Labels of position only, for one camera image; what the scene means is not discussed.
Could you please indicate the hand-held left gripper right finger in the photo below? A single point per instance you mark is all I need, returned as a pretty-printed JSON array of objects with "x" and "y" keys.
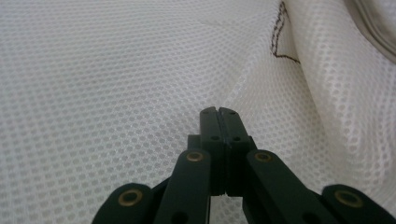
[{"x": 236, "y": 137}]

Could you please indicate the white mesh laundry bag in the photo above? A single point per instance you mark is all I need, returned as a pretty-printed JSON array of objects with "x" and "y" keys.
[{"x": 109, "y": 77}]

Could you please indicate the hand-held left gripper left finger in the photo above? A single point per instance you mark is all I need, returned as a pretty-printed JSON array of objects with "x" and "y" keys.
[{"x": 213, "y": 140}]

